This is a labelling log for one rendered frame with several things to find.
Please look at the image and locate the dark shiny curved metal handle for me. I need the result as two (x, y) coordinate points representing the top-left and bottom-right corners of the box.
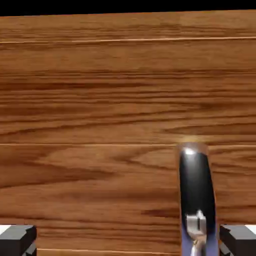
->
(175, 141), (220, 256)

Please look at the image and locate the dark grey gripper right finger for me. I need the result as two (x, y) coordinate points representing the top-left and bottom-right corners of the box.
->
(218, 223), (256, 256)

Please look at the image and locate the wooden cabinet door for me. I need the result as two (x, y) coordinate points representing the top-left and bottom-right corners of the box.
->
(0, 143), (256, 256)
(0, 37), (256, 146)

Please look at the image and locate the wooden cabinet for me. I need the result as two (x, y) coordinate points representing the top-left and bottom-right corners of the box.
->
(0, 9), (256, 256)

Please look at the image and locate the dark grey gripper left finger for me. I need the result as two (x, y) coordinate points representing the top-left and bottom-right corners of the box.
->
(0, 224), (38, 256)

